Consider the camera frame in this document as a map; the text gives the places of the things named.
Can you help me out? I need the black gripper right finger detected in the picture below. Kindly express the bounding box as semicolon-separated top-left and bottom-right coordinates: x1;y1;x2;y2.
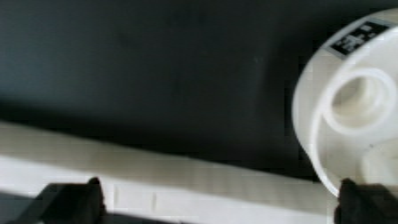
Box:
334;179;398;224

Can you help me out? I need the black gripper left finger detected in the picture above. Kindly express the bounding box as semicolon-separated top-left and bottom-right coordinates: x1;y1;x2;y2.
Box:
23;177;105;224

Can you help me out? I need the white round stool seat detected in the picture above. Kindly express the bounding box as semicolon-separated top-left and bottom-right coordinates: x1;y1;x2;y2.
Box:
291;7;398;195

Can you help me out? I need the white front fence rail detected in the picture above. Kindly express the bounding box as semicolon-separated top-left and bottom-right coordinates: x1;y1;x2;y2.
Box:
0;122;336;224

